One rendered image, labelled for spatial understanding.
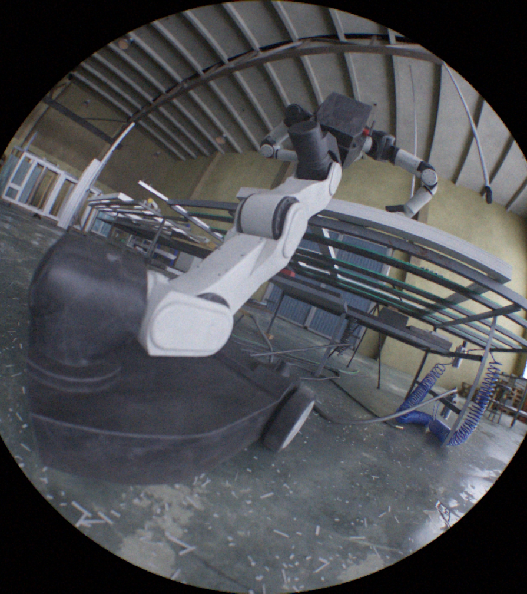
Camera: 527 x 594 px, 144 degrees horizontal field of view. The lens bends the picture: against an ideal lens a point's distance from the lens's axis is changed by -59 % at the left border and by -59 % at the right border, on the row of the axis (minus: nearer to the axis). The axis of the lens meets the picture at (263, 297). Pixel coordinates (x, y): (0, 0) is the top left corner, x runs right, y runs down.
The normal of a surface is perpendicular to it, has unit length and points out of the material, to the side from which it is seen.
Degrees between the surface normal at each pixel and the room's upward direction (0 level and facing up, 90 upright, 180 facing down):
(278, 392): 45
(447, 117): 180
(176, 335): 90
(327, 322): 90
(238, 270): 90
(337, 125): 97
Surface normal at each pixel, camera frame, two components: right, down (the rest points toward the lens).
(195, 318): 0.79, 0.32
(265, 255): -0.44, -0.27
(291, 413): -0.13, -0.69
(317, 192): 0.47, 0.55
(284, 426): -0.31, -0.46
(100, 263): 0.81, -0.45
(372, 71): -0.39, 0.92
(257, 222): -0.61, 0.39
